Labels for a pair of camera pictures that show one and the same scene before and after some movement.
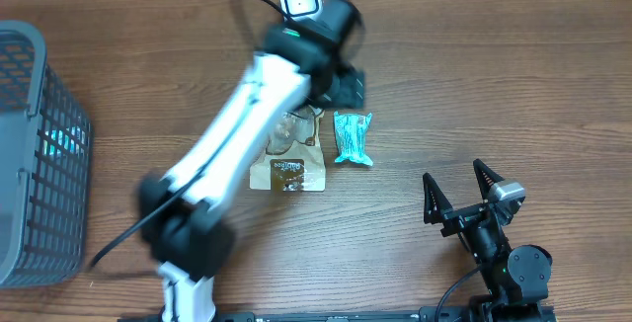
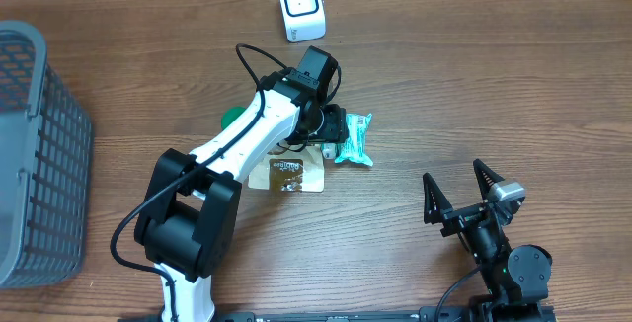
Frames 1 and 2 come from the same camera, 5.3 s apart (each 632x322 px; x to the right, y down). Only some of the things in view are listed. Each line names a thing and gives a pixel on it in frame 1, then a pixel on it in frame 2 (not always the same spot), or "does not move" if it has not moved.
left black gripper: x=349 y=87 → x=336 y=130
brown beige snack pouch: x=291 y=158 does not move
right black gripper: x=437 y=208 does not move
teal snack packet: x=352 y=136 does not move
